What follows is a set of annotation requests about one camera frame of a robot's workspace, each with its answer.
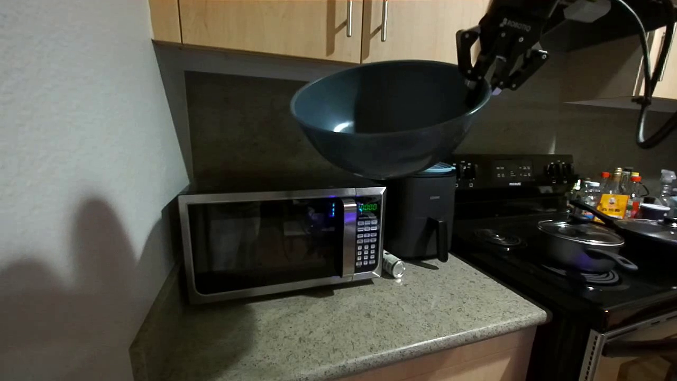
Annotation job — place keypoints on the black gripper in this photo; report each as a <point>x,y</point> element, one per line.
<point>507,40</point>

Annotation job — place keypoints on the large dark blue bowl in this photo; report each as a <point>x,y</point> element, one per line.
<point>389,119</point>

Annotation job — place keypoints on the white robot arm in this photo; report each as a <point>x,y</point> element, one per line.
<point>596,22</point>

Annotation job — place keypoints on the stainless steel microwave oven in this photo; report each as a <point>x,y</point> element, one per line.
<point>273,241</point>

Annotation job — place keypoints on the light blue plate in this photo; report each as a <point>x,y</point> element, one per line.
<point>438,170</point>

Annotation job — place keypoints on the black electric stove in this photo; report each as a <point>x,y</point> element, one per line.
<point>610,293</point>

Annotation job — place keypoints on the wooden upper cabinet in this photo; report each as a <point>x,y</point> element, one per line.
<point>336,33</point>

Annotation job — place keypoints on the red cap condiment bottle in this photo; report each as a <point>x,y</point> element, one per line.
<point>635,193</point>

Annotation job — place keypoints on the black air fryer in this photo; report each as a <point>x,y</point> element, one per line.
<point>420,217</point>

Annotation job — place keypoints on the yellow label sauce bottle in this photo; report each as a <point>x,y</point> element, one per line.
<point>613,200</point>

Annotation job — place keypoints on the black pan with glass lid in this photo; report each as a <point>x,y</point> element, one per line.
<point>588,248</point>

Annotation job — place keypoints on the small clear plastic bottle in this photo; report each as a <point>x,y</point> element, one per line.
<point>393,264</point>

